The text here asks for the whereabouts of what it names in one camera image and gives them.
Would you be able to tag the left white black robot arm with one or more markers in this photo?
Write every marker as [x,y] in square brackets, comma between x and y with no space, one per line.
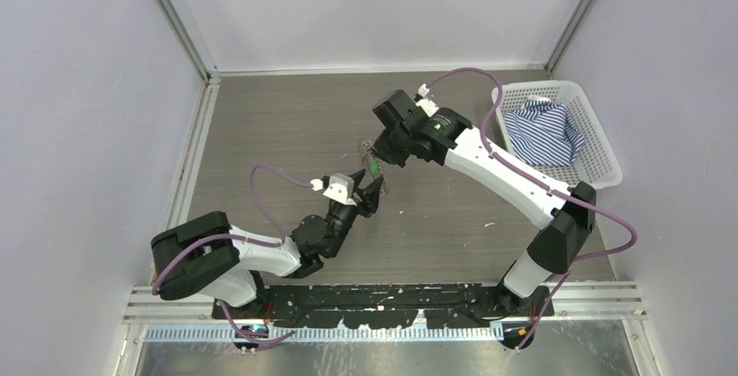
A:
[209,255]

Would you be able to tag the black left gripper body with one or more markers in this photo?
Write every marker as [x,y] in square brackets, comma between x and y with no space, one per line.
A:
[342,222]

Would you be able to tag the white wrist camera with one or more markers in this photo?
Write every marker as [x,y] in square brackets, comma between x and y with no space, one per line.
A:
[423,100]
[337,187]

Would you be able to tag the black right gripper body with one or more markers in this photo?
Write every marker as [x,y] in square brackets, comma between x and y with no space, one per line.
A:
[391,146]

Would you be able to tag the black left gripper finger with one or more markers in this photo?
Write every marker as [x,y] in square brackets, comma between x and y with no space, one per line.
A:
[356,179]
[369,197]

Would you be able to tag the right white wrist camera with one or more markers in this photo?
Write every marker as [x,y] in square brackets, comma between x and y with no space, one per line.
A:
[423,100]

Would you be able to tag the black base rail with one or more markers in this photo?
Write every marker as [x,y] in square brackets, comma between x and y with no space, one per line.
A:
[441,306]

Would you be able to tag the white plastic basket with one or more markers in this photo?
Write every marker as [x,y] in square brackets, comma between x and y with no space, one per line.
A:
[596,164]

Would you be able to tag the blue striped shirt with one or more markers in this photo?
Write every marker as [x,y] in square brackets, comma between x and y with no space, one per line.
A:
[542,133]

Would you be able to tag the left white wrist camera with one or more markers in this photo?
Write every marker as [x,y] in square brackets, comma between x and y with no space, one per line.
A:
[337,187]

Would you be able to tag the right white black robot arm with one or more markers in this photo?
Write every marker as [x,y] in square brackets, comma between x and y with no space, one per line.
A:
[562,214]

